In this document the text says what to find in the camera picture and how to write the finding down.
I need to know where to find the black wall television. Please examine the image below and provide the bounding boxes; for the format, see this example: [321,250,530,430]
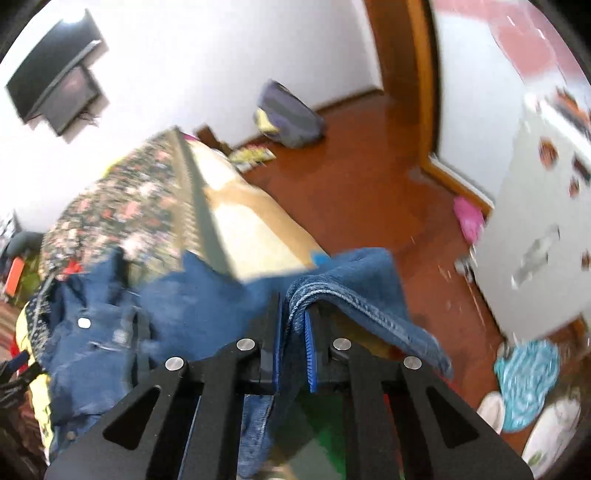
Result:
[4,9,109,137]

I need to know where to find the wooden bed frame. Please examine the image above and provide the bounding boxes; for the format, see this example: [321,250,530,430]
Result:
[196,126,232,155]

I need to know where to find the orange box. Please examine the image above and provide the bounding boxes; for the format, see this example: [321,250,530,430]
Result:
[7,257,25,297]

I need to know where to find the navy patterned cloth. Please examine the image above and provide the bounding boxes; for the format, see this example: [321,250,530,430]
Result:
[23,277,61,324]

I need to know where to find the grey rolled cushion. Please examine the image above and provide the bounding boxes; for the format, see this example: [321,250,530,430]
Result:
[8,231,44,259]

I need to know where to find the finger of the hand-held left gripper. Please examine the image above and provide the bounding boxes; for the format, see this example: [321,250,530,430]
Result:
[0,348,42,402]

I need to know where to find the dark floral bedspread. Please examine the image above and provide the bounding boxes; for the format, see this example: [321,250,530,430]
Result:
[39,129,232,282]

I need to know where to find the yellow knit cloth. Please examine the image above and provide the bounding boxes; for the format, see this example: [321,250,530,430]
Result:
[16,300,56,455]

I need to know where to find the pink clog shoe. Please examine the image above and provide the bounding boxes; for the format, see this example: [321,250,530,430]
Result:
[452,196,485,245]

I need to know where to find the blue denim jeans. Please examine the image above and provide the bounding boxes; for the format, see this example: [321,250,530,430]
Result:
[46,247,455,478]

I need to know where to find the teal patterned mat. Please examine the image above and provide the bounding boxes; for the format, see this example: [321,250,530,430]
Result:
[494,340,561,432]

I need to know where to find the white cabinet with stickers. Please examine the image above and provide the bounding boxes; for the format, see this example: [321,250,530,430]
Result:
[473,92,591,344]

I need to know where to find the wooden door frame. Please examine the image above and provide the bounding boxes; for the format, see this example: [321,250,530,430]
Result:
[365,0,495,215]

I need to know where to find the grey purple backpack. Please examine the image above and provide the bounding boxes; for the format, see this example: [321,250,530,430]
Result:
[256,79,326,148]

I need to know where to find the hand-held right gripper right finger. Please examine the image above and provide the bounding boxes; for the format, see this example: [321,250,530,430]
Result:
[305,308,536,480]

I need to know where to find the white slipper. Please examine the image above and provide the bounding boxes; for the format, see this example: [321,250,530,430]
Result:
[478,392,506,435]
[522,397,583,467]

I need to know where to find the yellow magazines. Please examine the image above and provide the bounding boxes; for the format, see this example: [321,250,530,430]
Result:
[228,144,275,174]

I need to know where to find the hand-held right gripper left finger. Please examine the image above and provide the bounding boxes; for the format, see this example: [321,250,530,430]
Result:
[44,293,283,480]

